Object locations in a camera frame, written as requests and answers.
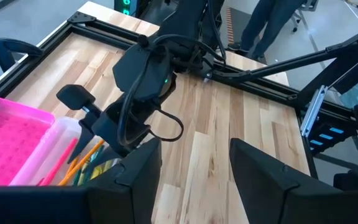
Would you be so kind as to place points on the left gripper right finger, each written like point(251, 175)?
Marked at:
point(275, 199)

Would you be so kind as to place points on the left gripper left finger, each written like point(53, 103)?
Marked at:
point(129, 193)

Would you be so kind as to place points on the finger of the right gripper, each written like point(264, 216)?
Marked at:
point(80, 140)
point(104, 160)

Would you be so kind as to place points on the yellow pencil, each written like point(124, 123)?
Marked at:
point(99, 171)

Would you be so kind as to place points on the orange pencil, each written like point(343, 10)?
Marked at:
point(82, 161)
point(72, 166)

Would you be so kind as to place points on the pink pen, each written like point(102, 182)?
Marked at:
point(57, 163)

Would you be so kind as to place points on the clear plastic supply box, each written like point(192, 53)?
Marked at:
point(47, 149)

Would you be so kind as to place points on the pink plastic box lid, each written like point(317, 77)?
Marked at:
point(8, 146)

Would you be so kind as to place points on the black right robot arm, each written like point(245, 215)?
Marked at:
point(141, 71)

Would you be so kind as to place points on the black device blue lights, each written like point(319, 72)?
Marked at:
point(319, 132)

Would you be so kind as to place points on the black device green display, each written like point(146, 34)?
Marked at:
point(126, 7)

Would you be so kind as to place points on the black mat orange edge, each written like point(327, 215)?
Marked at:
point(236, 25)

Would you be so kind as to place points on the person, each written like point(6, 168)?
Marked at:
point(259, 25)

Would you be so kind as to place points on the office chair base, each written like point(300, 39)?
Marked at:
point(309, 3)

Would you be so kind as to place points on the black aluminium table frame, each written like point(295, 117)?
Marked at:
point(104, 31)

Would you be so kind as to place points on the silver metal bracket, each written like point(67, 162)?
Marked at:
point(313, 112)

